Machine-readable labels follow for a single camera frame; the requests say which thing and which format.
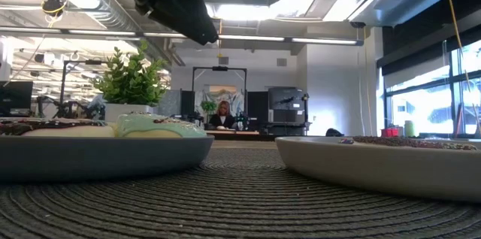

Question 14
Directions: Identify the large mint green donut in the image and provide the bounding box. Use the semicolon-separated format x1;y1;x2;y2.
115;113;207;138

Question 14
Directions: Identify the large chocolate drizzled donut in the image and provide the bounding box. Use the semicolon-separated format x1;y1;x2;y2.
0;117;116;138

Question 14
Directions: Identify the small brown sprinkled donut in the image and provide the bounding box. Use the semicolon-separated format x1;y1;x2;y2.
352;135;479;152

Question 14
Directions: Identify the ceiling light strip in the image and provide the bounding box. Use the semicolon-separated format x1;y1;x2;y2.
217;34;286;43
291;37;358;46
67;29;137;37

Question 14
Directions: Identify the small background plant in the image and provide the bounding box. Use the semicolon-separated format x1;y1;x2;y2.
200;99;218;116

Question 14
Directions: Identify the green plant in white pot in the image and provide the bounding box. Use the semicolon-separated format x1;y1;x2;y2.
92;41;170;123

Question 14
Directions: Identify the person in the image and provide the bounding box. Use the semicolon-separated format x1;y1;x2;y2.
208;100;237;130

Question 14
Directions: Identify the wooden background table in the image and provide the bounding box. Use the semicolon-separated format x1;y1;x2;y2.
204;129;261;137

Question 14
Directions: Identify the black screen on cart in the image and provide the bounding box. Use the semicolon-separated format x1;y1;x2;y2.
268;86;307;124

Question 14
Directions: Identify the black light stand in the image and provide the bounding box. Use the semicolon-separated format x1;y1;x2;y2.
59;59;104;118

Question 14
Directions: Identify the dark grey plate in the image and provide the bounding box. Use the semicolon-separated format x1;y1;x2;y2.
0;135;215;184

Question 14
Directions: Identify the round grey woven placemat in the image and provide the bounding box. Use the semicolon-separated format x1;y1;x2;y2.
0;147;481;239

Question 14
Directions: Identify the black computer monitor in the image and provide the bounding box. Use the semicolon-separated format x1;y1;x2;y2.
0;80;34;117

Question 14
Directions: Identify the light grey plate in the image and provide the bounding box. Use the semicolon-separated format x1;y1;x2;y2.
275;135;481;204

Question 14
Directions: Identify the black background rig frame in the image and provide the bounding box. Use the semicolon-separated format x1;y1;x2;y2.
192;65;248;120

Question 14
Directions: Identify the wall painting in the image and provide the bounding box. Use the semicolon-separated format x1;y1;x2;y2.
195;83;245;116

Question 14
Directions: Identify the yellow hanging cable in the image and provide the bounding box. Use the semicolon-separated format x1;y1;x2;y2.
444;0;481;131

